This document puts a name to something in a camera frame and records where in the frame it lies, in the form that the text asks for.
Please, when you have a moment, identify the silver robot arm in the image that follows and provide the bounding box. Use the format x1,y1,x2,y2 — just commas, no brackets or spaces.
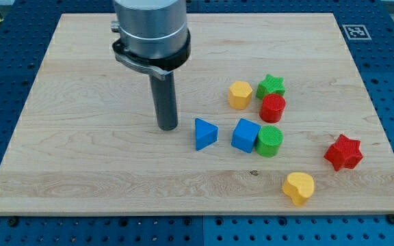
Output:
111,0,191,81

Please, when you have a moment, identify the blue triangle block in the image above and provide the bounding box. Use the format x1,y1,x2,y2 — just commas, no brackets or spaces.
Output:
194,118,218,151

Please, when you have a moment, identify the blue cube block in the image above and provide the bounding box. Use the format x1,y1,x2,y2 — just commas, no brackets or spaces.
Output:
231,118,261,153

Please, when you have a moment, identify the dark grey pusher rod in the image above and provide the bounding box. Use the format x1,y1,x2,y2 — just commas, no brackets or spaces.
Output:
149,72,178,131

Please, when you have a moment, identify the yellow hexagon block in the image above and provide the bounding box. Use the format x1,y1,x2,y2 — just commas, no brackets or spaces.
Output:
228,81,253,110

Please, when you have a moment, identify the green cylinder block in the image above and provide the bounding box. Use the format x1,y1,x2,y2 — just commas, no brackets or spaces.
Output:
256,126,284,157

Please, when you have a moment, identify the wooden board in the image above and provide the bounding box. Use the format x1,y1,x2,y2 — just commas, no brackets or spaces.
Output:
0,13,394,216

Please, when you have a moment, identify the red cylinder block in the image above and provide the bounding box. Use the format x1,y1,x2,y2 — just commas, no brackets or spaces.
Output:
259,94,286,123

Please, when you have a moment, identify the green star block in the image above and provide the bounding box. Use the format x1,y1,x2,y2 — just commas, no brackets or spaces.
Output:
256,74,285,99

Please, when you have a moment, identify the yellow heart block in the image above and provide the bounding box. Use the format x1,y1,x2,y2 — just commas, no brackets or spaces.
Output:
282,172,315,206

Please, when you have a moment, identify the red star block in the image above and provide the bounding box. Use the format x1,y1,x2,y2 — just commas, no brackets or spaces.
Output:
324,134,363,172

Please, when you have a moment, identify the white fiducial marker tag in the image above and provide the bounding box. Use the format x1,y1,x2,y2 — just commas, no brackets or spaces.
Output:
342,24,371,40

